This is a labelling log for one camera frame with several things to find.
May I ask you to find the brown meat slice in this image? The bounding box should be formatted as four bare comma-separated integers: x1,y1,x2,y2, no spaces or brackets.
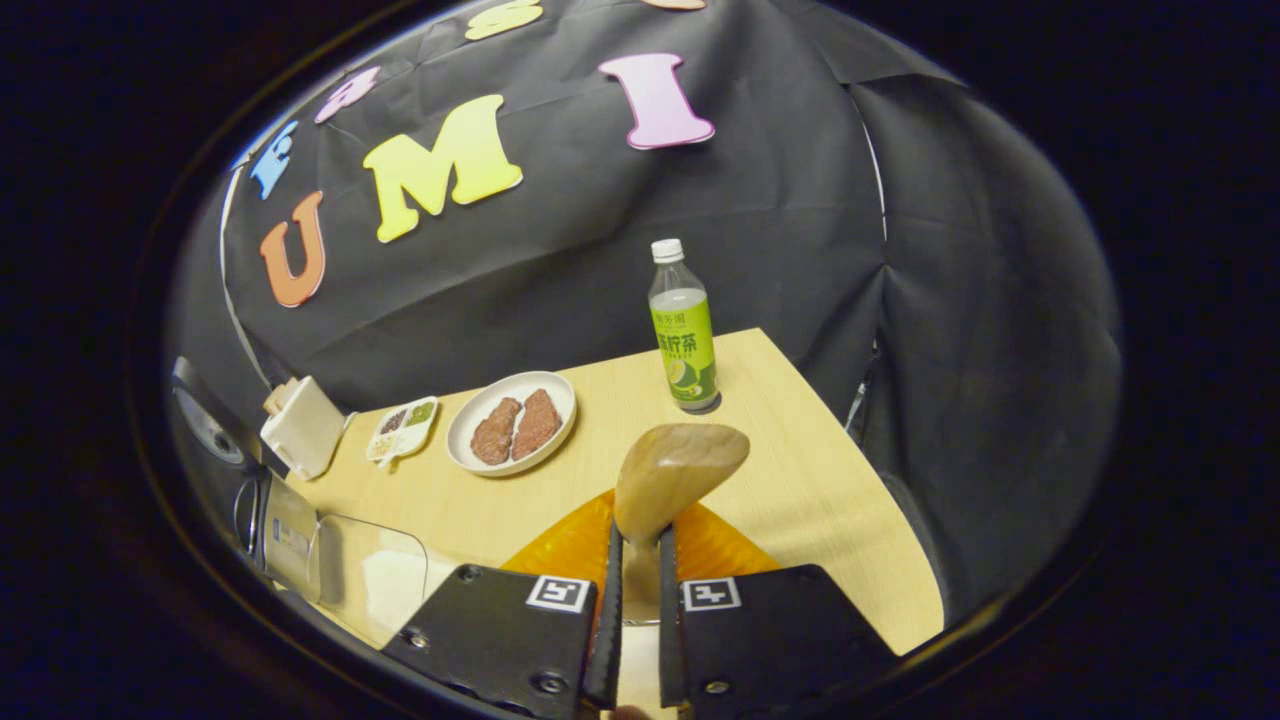
511,389,564,462
470,397,523,466

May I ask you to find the white divided condiment dish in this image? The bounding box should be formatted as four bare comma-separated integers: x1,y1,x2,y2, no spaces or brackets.
365,397,441,470

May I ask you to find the black and cream rice cooker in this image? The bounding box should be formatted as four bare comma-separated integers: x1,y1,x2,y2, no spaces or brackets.
170,355,323,601

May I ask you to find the white round plate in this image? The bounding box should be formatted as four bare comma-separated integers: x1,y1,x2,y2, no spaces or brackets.
446,371,579,478

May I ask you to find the green tea bottle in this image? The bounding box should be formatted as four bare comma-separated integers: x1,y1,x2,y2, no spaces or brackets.
648,238,720,414

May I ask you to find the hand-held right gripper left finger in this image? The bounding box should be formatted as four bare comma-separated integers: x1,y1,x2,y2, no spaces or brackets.
380,488,627,720

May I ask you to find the white toaster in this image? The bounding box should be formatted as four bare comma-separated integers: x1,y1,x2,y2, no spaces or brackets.
260,376,349,482

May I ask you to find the wooden spoon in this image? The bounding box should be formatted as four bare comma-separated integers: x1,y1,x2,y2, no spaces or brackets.
612,423,752,611

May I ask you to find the clear container of rice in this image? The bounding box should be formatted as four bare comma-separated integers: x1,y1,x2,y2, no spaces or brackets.
307,514,432,650

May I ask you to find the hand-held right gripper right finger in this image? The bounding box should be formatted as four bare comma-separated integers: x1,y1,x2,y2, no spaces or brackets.
657,498,898,720

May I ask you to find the black backdrop cloth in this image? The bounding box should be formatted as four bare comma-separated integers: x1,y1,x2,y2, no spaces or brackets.
165,0,1123,626

